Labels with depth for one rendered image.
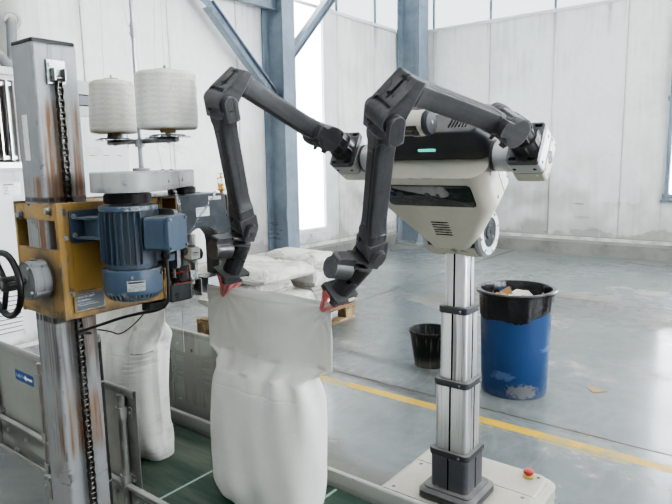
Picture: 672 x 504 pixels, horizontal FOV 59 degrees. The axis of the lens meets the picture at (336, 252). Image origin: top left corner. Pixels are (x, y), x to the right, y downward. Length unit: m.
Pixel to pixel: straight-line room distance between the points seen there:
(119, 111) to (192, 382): 1.25
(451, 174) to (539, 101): 8.09
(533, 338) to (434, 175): 2.11
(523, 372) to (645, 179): 5.96
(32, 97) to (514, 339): 2.85
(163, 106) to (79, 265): 0.48
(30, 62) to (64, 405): 0.92
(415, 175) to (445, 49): 8.80
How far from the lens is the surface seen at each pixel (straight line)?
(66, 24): 6.47
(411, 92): 1.29
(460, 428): 2.15
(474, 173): 1.73
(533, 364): 3.79
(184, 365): 2.68
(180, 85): 1.69
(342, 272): 1.50
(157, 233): 1.57
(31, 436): 2.72
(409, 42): 10.64
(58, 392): 1.88
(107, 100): 1.91
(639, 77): 9.48
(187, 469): 2.28
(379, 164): 1.36
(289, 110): 1.77
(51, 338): 1.84
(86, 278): 1.76
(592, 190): 9.55
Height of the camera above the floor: 1.43
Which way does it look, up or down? 9 degrees down
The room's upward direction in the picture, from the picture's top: 1 degrees counter-clockwise
